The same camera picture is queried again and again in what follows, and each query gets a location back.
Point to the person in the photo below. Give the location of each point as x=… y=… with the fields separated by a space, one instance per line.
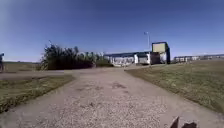
x=1 y=61

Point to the low white building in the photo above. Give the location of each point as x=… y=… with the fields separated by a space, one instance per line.
x=140 y=56

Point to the street lamp pole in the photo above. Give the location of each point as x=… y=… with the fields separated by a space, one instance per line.
x=148 y=40

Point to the clump of tall bushes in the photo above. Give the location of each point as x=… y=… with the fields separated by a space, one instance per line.
x=68 y=58

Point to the dry grass slope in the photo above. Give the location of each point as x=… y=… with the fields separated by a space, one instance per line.
x=186 y=80

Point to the grey gravel path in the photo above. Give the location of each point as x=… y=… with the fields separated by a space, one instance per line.
x=100 y=100

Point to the dry grass field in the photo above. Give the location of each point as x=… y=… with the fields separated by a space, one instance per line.
x=20 y=66

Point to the long low building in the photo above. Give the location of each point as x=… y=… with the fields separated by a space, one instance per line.
x=200 y=57

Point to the dry grass patch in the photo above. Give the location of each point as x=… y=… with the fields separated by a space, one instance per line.
x=23 y=88

